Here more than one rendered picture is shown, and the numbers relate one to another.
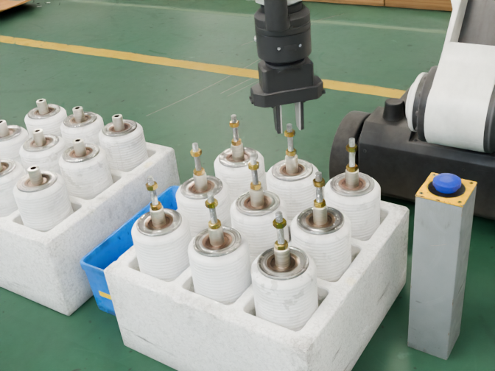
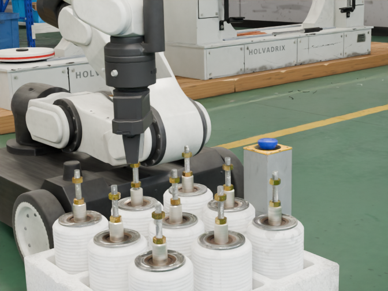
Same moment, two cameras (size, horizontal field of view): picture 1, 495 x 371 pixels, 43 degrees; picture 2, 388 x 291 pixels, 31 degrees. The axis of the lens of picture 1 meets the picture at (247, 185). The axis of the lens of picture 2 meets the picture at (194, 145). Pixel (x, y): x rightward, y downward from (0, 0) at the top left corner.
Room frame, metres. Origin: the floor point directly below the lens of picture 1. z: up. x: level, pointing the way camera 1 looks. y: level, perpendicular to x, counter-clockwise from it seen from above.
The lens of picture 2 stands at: (0.55, 1.04, 0.66)
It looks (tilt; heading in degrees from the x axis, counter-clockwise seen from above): 14 degrees down; 286
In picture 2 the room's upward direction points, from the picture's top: 2 degrees counter-clockwise
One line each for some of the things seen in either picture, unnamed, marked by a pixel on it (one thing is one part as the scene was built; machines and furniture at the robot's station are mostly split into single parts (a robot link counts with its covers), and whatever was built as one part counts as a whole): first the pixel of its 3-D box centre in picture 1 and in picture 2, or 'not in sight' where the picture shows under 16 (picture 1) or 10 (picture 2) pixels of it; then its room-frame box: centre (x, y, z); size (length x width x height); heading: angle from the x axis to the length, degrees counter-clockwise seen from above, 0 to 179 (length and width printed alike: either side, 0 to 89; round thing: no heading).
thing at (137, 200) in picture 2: (292, 163); (136, 197); (0.97, -0.08, 0.26); 0.02 x 0.02 x 0.03
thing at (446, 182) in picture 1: (446, 185); (267, 144); (0.77, -0.29, 0.32); 0.04 x 0.04 x 0.02
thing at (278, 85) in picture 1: (284, 62); (130, 94); (0.98, -0.08, 0.46); 0.13 x 0.10 x 0.12; 98
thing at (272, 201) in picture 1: (257, 203); (175, 220); (0.88, -0.01, 0.25); 0.08 x 0.08 x 0.01
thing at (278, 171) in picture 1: (292, 170); (137, 204); (0.97, -0.08, 0.25); 0.08 x 0.08 x 0.01
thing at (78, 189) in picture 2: (235, 133); (78, 191); (1.04, 0.01, 0.30); 0.01 x 0.01 x 0.08
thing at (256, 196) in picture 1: (256, 196); (175, 213); (0.88, -0.01, 0.26); 0.02 x 0.02 x 0.03
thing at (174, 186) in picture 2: (255, 176); (175, 191); (0.88, -0.01, 0.30); 0.01 x 0.01 x 0.08
